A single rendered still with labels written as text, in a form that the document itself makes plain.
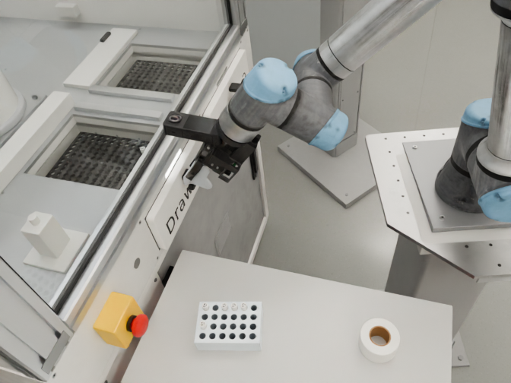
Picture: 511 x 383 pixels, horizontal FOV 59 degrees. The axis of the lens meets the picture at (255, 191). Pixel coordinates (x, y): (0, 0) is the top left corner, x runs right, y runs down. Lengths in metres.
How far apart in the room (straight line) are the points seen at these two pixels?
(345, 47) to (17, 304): 0.64
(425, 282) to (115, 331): 0.80
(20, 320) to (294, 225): 1.46
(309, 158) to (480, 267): 1.31
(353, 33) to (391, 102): 1.79
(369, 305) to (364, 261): 0.96
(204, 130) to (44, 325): 0.41
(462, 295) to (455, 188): 0.41
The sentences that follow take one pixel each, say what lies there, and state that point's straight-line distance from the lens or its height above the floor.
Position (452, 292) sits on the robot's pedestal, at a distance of 1.36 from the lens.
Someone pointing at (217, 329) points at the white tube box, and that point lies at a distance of 0.89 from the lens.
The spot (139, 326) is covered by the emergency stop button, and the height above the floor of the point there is 0.89.
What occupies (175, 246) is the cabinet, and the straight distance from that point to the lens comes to 1.09.
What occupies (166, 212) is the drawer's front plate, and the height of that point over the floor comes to 0.90.
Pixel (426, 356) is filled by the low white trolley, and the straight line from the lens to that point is 0.92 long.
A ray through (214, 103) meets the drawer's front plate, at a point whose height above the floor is 0.93.
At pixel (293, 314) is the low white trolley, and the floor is 0.76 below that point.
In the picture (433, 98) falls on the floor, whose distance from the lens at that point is 2.66.
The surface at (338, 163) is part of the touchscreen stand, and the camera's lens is 2.17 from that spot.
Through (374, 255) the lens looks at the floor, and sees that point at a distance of 1.91.
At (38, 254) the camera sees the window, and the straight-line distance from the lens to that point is 0.70.
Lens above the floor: 1.60
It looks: 49 degrees down
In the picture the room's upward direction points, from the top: 9 degrees counter-clockwise
